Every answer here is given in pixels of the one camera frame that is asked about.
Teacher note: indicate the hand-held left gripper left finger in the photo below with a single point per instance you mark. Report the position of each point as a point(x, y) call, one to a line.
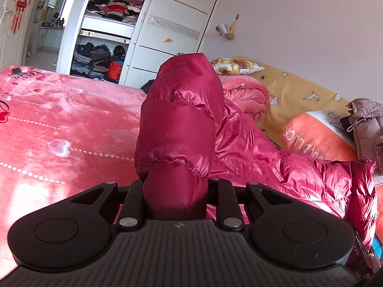
point(134, 197)

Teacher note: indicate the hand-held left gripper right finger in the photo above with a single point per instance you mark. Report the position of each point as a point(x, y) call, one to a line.
point(223, 197)

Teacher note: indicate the red down jacket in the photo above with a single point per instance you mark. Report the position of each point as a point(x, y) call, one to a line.
point(179, 110)

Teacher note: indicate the pile of dark folded clothes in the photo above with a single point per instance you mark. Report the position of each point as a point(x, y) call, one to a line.
point(89, 59)

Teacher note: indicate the pile of mixed folded clothes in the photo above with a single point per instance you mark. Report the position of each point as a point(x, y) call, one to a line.
point(116, 4)

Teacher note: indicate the folded pink quilt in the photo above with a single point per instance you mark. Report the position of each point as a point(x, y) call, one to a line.
point(248, 95)

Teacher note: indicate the pink heart print bed blanket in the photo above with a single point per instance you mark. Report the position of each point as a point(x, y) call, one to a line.
point(74, 110)

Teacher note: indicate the orange cushion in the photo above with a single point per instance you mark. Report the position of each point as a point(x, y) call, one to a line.
point(314, 137)

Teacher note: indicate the black jacket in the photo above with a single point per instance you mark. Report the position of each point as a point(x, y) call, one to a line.
point(147, 86)

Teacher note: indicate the grey pink down jacket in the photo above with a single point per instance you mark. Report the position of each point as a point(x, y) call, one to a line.
point(368, 131)

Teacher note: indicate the orange garment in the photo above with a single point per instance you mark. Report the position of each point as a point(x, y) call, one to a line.
point(115, 68)

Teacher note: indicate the floral pillow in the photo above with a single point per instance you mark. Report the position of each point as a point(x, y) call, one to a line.
point(236, 65)

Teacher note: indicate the yellow printed headboard cover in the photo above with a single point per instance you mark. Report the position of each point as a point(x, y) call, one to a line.
point(299, 86)

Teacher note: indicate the small black device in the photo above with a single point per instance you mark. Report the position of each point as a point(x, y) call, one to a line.
point(16, 71)

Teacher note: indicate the white wardrobe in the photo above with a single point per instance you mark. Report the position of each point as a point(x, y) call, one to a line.
point(173, 21)

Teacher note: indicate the white room door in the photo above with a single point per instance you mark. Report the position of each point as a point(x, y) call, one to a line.
point(12, 44)

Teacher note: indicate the barred window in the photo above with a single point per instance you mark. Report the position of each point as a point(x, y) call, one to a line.
point(70, 6)

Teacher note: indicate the wall ornament with tassel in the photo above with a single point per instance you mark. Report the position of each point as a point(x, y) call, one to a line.
point(226, 29)

